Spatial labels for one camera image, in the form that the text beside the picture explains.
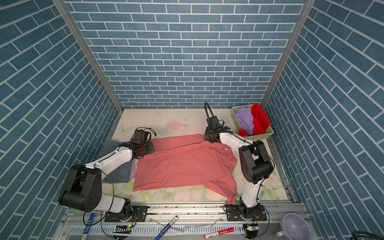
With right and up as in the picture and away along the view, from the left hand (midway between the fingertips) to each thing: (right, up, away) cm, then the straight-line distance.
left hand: (151, 147), depth 92 cm
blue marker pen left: (-22, -35, -24) cm, 48 cm away
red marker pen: (+39, -35, -24) cm, 58 cm away
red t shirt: (+75, +16, +16) cm, 79 cm away
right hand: (+35, +8, +5) cm, 36 cm away
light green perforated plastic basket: (+78, +9, +9) cm, 79 cm away
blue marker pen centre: (+15, -34, -23) cm, 44 cm away
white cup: (+75, -34, -22) cm, 86 cm away
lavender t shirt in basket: (+63, +18, +13) cm, 66 cm away
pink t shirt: (+22, -9, +2) cm, 24 cm away
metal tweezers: (+24, -34, -22) cm, 47 cm away
